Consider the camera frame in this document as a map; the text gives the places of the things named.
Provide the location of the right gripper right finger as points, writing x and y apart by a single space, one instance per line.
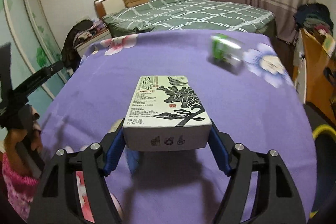
277 198

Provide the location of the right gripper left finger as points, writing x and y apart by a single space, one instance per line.
57 200

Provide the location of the grey-white tea box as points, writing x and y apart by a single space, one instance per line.
165 114

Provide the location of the yellow-rimmed blue trash bin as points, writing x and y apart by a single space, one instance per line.
324 140

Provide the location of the person's left hand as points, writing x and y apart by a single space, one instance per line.
15 136

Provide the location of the pink dotted sleeve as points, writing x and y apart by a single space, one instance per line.
20 189

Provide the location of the black clothes on nightstand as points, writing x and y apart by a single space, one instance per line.
79 33

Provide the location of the teal wardrobe door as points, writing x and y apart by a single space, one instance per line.
33 45

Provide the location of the white nightstand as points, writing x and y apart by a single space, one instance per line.
102 35

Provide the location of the purple floral tablecloth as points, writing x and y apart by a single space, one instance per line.
258 107

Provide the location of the wooden desk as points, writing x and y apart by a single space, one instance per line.
313 88

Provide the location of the clear green plastic cup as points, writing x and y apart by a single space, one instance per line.
226 52

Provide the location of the pile of dark clothes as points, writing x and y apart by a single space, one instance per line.
313 15

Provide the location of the bed with green plaid quilt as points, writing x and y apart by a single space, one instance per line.
168 15

